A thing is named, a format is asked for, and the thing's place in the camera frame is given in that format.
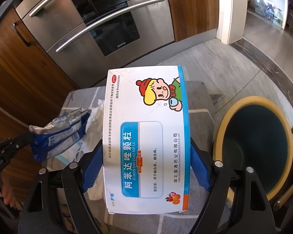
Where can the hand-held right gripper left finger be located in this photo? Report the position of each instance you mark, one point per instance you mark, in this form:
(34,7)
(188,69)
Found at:
(92,165)

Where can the wooden kitchen cabinet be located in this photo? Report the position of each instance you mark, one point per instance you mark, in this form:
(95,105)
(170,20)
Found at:
(26,78)

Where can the blue bin with yellow rim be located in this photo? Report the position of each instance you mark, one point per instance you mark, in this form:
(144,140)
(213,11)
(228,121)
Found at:
(254,151)

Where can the white and blue medicine box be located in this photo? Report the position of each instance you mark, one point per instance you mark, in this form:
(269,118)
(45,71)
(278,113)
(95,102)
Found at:
(149,102)

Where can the blue foil packet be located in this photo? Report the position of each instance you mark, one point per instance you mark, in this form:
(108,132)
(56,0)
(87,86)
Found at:
(58,136)

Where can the pile of water bottles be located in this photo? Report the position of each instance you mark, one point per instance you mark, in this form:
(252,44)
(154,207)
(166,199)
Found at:
(268,9)

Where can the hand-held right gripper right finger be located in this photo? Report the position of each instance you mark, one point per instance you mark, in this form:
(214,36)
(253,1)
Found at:
(200,168)

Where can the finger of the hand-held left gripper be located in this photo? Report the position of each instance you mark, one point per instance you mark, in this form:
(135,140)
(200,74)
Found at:
(19,141)

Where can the stainless steel oven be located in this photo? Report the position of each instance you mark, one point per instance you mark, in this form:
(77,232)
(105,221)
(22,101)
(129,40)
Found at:
(63,22)

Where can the grey plaid tablecloth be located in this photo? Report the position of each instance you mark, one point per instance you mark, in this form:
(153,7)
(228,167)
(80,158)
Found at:
(197,90)

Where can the person's left hand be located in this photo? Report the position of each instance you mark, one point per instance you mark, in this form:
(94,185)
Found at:
(7,192)

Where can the crumpled white tissue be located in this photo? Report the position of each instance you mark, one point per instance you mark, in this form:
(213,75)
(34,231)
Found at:
(92,126)

